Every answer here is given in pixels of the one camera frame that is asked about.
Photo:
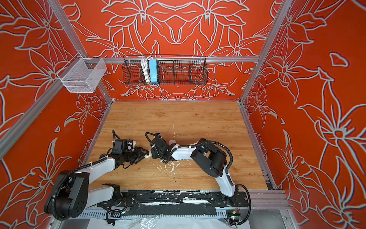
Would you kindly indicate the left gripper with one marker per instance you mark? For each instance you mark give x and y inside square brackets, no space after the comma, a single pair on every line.
[138,152]

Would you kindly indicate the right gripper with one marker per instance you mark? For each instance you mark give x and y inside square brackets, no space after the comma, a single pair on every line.
[153,156]

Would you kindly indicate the white earbud charging case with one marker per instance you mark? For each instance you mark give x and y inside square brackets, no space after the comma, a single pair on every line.
[148,155]

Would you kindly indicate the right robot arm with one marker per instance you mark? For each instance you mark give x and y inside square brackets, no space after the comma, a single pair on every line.
[214,158]

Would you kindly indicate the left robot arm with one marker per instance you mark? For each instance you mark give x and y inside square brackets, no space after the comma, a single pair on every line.
[70,195]

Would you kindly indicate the white round puck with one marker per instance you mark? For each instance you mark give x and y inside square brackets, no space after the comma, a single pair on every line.
[171,142]

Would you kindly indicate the blue white box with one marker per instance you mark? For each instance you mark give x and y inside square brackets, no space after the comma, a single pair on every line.
[153,71]

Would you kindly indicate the clear plastic bin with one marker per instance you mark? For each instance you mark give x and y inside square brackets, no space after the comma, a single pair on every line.
[83,75]

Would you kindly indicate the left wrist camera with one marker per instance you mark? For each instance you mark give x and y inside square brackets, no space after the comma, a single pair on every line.
[123,146]

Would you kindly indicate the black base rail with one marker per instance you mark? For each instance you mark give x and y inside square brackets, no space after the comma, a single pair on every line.
[175,203]

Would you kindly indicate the black wire basket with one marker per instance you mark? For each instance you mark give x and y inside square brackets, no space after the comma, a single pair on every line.
[172,70]

